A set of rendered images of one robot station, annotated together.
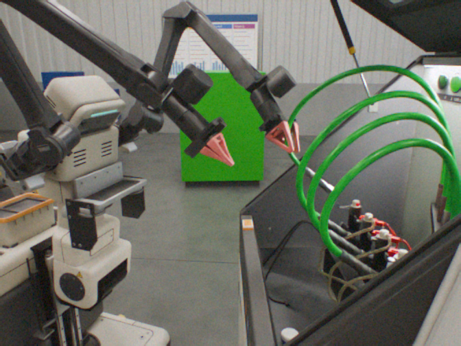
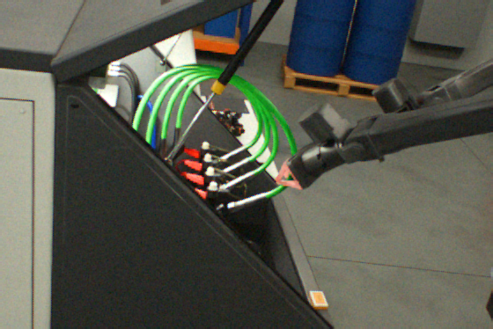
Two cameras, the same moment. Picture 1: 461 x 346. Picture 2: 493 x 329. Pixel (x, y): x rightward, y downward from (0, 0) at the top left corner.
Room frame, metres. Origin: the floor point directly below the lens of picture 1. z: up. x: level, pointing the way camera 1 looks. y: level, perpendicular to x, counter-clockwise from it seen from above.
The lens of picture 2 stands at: (2.10, -0.47, 1.77)
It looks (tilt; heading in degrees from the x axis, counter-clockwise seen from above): 24 degrees down; 169
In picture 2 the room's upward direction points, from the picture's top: 9 degrees clockwise
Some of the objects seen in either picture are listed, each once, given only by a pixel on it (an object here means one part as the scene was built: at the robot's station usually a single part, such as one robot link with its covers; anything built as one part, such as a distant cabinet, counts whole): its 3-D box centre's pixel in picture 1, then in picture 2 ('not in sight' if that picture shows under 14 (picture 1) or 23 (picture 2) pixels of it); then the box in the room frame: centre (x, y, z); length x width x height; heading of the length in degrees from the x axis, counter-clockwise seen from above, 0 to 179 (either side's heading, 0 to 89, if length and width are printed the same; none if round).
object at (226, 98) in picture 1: (221, 125); not in sight; (4.52, 0.11, 0.65); 0.95 x 0.86 x 1.30; 93
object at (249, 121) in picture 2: not in sight; (231, 134); (0.11, -0.16, 0.97); 0.70 x 0.22 x 0.03; 1
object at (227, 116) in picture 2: not in sight; (231, 119); (0.08, -0.16, 1.01); 0.23 x 0.11 x 0.06; 1
